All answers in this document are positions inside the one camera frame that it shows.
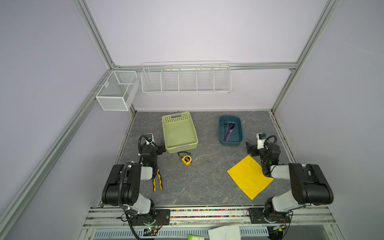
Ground yellow paper napkin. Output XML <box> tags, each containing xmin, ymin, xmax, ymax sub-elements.
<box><xmin>227</xmin><ymin>156</ymin><xmax>274</xmax><ymax>200</ymax></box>

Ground purple metal spoon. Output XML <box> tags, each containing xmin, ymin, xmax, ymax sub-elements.
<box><xmin>226</xmin><ymin>123</ymin><xmax>236</xmax><ymax>142</ymax></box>

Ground purple metal fork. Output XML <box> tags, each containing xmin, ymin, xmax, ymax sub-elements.
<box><xmin>223</xmin><ymin>122</ymin><xmax>228</xmax><ymax>142</ymax></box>

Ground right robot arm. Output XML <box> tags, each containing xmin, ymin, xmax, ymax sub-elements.
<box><xmin>246</xmin><ymin>142</ymin><xmax>334</xmax><ymax>224</ymax></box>

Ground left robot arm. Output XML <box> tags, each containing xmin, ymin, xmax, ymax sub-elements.
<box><xmin>102</xmin><ymin>144</ymin><xmax>170</xmax><ymax>226</ymax></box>

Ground teal plastic tray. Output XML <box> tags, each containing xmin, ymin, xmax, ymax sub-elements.
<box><xmin>219</xmin><ymin>116</ymin><xmax>243</xmax><ymax>147</ymax></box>

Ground yellow black pliers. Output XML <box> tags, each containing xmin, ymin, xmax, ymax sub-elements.
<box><xmin>152</xmin><ymin>168</ymin><xmax>164</xmax><ymax>193</ymax></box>

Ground light green perforated basket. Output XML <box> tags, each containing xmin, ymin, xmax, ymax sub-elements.
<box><xmin>162</xmin><ymin>112</ymin><xmax>199</xmax><ymax>154</ymax></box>

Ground yellow tape measure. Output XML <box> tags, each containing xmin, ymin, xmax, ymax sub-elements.
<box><xmin>178</xmin><ymin>151</ymin><xmax>192</xmax><ymax>166</ymax></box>

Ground white paper sheet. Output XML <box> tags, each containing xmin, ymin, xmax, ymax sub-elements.
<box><xmin>208</xmin><ymin>226</ymin><xmax>241</xmax><ymax>240</ymax></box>

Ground green small object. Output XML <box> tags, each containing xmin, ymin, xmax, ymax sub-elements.
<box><xmin>188</xmin><ymin>235</ymin><xmax>205</xmax><ymax>240</ymax></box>

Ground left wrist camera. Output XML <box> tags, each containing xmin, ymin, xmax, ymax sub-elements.
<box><xmin>146</xmin><ymin>133</ymin><xmax>154</xmax><ymax>145</ymax></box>

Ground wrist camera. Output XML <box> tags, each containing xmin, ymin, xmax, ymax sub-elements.
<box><xmin>257</xmin><ymin>133</ymin><xmax>267</xmax><ymax>150</ymax></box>
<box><xmin>146</xmin><ymin>133</ymin><xmax>154</xmax><ymax>145</ymax></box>

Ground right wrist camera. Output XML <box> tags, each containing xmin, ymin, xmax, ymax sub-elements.
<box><xmin>257</xmin><ymin>133</ymin><xmax>267</xmax><ymax>150</ymax></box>

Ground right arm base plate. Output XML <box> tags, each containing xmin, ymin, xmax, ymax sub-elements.
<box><xmin>246</xmin><ymin>208</ymin><xmax>291</xmax><ymax>224</ymax></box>

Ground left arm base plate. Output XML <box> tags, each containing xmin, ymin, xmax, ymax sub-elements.
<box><xmin>128</xmin><ymin>209</ymin><xmax>171</xmax><ymax>226</ymax></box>

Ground small white wire basket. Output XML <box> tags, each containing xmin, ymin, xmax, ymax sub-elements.
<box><xmin>96</xmin><ymin>71</ymin><xmax>140</xmax><ymax>112</ymax></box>

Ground long white wire shelf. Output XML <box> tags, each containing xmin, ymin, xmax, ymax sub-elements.
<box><xmin>142</xmin><ymin>61</ymin><xmax>232</xmax><ymax>94</ymax></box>

